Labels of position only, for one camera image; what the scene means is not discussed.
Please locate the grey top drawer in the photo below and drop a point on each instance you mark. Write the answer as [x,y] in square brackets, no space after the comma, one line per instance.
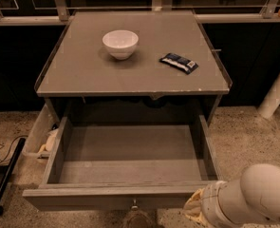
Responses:
[103,166]

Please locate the black bar on floor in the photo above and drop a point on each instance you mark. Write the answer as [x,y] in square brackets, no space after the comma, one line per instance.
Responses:
[7,170]

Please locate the white ceramic bowl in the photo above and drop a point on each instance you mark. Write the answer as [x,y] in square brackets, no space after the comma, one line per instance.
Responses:
[120,43]

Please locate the metal railing frame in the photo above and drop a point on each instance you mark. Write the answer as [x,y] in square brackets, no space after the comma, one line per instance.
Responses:
[114,3]

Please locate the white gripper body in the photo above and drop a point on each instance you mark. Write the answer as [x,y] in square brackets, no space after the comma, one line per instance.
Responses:
[211,203]

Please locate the blue snack packet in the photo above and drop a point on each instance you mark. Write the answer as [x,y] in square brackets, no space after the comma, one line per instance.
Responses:
[179,62]

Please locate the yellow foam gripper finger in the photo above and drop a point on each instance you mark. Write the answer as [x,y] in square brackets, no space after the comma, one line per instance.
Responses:
[192,209]

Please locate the grey cabinet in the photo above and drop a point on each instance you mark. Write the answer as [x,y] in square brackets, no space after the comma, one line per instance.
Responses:
[80,66]

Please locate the metal drawer knob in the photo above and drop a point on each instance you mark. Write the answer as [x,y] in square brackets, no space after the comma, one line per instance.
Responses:
[134,206]

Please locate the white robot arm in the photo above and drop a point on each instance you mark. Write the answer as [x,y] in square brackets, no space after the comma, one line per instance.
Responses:
[247,142]

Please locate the clear side bin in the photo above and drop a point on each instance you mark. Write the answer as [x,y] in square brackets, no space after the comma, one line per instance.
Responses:
[36,141]

